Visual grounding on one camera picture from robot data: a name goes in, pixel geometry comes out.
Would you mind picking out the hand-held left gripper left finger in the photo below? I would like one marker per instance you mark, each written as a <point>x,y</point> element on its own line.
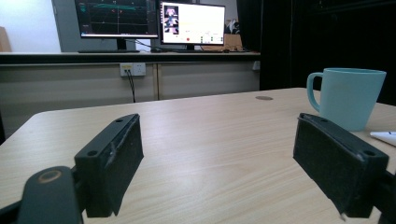
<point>106,168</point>

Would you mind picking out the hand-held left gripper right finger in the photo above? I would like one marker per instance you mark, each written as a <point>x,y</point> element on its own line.
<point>336,161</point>

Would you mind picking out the white object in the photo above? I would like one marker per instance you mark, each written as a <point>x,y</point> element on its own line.
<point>384,137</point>

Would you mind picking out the light blue mug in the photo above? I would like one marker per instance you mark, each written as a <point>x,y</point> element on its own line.
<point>348,98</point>

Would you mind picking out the long desk with dark top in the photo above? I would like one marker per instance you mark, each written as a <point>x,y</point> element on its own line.
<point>124,77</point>

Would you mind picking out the round table grommet cover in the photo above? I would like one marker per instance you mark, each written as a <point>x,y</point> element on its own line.
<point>264,98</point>

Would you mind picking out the black keyboard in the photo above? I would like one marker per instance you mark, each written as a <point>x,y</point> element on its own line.
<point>108,51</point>

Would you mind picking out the black curtain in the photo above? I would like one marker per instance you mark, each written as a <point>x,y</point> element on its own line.
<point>314,40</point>

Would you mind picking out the monitor with dark screen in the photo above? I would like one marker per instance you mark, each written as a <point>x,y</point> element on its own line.
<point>117,18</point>

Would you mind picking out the cardboard box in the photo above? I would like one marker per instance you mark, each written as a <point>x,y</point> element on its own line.
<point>232,42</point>

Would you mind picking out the monitor with white screen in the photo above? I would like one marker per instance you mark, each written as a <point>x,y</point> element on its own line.
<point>193,23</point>

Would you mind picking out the white wall socket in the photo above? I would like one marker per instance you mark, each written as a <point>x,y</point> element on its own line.
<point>133,69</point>

